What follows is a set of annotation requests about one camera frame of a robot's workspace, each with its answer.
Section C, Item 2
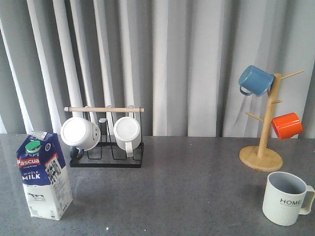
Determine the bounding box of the blue white milk carton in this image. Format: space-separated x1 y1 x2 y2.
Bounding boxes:
17 131 73 220

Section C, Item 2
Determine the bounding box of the white HOME mug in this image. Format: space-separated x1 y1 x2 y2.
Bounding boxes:
262 172 315 226

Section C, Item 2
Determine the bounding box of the white ribbed hanging mug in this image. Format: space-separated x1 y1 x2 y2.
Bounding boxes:
114 117 141 157

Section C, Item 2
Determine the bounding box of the grey pleated curtain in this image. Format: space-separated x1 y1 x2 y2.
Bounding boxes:
0 0 315 138

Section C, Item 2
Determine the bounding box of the white smiley face mug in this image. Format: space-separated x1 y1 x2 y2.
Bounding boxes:
61 117 101 159

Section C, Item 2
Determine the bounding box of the blue enamel mug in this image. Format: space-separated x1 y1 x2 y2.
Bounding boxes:
239 65 275 97

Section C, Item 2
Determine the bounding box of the wooden mug tree stand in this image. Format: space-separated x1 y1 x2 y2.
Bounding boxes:
239 69 304 172

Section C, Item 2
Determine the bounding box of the orange enamel mug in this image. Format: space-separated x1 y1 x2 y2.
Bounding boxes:
272 113 304 140

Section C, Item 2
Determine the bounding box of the black wire mug rack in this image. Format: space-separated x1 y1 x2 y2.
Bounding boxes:
64 106 144 168

